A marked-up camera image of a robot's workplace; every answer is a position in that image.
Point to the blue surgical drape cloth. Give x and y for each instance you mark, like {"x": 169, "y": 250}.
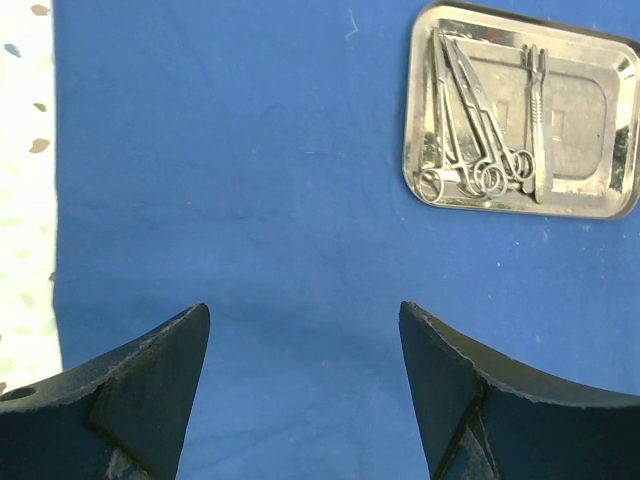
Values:
{"x": 247, "y": 155}

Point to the steel instrument tray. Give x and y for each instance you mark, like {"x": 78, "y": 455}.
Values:
{"x": 591, "y": 109}

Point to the steel scalpel handle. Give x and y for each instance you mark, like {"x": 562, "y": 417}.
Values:
{"x": 537, "y": 64}

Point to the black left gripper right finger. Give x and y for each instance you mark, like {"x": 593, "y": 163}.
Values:
{"x": 484, "y": 415}

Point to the steel surgical scissors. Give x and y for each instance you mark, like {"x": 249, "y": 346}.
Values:
{"x": 500, "y": 168}

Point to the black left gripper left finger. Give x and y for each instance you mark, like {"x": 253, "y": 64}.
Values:
{"x": 121, "y": 415}

